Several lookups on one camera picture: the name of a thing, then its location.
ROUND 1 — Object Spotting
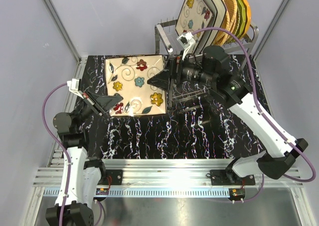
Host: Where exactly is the green scalloped plate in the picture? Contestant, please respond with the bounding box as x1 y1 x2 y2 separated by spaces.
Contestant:
232 0 245 39
236 0 245 39

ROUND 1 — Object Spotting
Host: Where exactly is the orange scalloped plate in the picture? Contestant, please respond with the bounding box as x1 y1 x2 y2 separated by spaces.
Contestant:
240 0 252 39

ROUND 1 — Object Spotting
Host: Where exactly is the woven bamboo tray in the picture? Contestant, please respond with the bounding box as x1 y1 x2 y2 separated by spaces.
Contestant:
224 0 238 33
214 0 234 46

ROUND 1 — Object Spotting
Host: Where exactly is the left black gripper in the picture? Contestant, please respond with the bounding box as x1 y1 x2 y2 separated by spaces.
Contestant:
71 89 122 129

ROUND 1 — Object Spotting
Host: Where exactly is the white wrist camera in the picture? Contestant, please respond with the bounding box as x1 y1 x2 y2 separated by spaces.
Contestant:
67 78 85 99
177 31 196 60

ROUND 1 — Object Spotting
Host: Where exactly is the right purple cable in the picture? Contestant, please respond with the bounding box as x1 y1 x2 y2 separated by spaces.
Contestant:
190 27 317 203

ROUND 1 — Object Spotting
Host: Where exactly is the slotted cable duct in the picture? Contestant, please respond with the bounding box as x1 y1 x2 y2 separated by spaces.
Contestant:
43 188 231 198

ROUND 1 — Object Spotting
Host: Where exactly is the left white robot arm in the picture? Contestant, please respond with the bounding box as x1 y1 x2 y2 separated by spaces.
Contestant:
45 92 123 226

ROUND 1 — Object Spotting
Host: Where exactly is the aluminium mounting rail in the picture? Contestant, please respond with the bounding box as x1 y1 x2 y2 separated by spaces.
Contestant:
33 159 303 189

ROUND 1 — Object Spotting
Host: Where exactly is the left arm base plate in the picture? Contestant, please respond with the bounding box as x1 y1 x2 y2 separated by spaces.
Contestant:
99 169 123 186

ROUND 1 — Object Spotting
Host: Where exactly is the white square plate black rim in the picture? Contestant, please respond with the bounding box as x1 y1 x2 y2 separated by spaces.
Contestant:
195 0 226 54

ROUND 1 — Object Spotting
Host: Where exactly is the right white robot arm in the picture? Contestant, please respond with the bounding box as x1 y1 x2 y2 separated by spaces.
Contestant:
148 45 308 185

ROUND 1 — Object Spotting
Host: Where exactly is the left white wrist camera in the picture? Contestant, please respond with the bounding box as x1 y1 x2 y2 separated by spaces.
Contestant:
67 78 85 99

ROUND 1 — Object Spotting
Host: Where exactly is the floral square plate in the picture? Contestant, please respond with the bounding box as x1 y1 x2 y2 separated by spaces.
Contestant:
105 55 166 117
174 0 215 46

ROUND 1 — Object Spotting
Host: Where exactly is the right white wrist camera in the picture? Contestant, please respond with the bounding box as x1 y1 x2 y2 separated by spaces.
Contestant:
177 31 196 60

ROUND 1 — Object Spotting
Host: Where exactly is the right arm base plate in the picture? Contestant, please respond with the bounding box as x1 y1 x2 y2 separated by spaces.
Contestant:
206 170 256 186

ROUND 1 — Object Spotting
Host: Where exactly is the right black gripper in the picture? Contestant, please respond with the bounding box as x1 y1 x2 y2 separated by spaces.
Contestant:
148 50 216 92

